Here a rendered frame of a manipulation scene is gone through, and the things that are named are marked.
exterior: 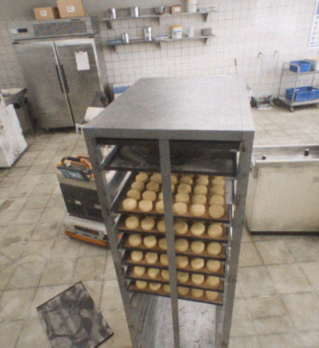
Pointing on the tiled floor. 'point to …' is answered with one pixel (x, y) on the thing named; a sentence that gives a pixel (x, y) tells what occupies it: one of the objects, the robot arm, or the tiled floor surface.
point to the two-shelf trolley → (311, 85)
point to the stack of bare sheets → (74, 319)
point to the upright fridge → (60, 67)
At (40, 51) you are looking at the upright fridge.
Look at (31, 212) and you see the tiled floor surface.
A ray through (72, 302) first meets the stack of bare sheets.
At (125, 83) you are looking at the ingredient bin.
